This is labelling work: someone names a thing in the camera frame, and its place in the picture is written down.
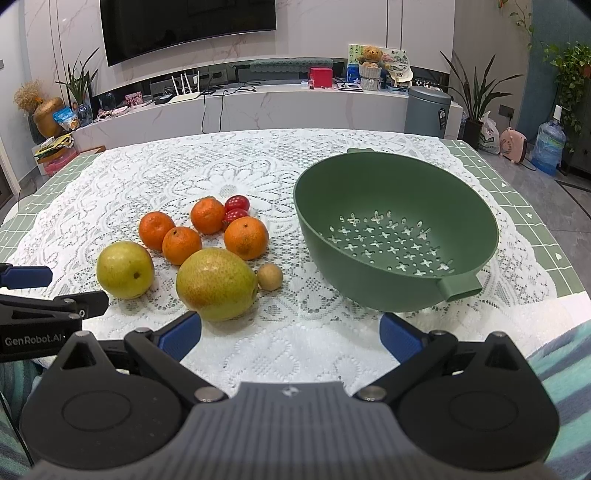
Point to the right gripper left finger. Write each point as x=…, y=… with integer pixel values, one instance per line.
x=108, y=403

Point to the red box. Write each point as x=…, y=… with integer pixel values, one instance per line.
x=320, y=78

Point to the red cherry tomato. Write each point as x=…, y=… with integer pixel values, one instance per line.
x=232, y=215
x=237, y=202

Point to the orange mandarin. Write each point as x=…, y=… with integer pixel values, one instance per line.
x=152, y=229
x=247, y=237
x=207, y=215
x=179, y=243

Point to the white wifi router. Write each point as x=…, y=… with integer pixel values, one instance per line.
x=183, y=89

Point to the small brown kiwi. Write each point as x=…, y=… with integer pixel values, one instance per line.
x=270, y=277

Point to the leafy plant on cabinet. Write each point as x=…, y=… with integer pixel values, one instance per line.
x=572, y=64

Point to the orange mandarin back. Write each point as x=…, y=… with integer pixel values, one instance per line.
x=207, y=215

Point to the white marble tv console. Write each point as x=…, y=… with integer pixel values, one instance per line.
x=258, y=107

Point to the pink storage box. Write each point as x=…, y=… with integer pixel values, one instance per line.
x=51, y=164

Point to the potted long-leaf plant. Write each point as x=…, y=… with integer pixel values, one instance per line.
x=477, y=92

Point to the large yellow-green pear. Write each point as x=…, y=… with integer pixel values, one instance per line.
x=216, y=284

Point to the brown teddy bear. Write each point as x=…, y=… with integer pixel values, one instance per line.
x=371, y=56

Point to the green colander bowl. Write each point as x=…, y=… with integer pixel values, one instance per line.
x=394, y=233

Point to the red cherry tomato front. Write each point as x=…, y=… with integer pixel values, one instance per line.
x=232, y=215

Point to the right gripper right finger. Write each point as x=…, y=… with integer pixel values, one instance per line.
x=476, y=405

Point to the pink small heater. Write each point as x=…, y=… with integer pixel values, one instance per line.
x=513, y=145

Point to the smaller yellow-green pear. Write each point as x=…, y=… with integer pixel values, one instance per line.
x=125, y=270

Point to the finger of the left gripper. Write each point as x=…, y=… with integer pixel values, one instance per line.
x=74, y=307
x=23, y=277

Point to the green plant in glass vase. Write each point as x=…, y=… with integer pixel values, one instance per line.
x=78, y=84

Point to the blue water bottle jug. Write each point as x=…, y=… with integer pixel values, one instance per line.
x=549, y=144

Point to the black wall television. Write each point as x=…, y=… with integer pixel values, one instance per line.
x=132, y=28

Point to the grey round trash bin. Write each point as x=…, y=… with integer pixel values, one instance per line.
x=427, y=112

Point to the blue snack bag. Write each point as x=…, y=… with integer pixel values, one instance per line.
x=67, y=119

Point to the striped teal cushion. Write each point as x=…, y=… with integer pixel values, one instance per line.
x=564, y=367

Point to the red cherry tomato back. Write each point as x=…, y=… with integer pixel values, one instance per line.
x=237, y=202

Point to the white plastic bag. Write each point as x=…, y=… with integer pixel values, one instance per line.
x=489, y=137

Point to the green grid table mat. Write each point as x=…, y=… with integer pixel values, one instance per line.
x=561, y=203

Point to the golden vase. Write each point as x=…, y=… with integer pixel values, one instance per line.
x=43, y=117

